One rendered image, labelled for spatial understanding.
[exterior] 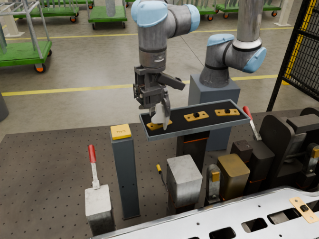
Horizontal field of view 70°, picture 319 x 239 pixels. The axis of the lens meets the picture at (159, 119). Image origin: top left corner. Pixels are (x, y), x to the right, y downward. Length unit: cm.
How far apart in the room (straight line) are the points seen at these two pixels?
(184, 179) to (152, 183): 53
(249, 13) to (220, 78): 33
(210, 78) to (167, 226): 72
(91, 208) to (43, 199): 58
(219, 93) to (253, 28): 33
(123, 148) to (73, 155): 67
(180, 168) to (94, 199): 26
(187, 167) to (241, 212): 21
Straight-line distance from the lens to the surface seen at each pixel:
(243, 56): 103
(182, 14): 66
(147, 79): 64
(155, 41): 60
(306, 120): 89
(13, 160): 152
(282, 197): 86
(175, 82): 70
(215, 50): 110
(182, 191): 69
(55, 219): 116
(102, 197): 71
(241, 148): 82
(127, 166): 83
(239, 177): 76
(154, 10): 58
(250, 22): 98
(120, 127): 77
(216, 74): 114
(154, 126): 76
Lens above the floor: 163
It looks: 36 degrees down
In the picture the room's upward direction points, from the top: straight up
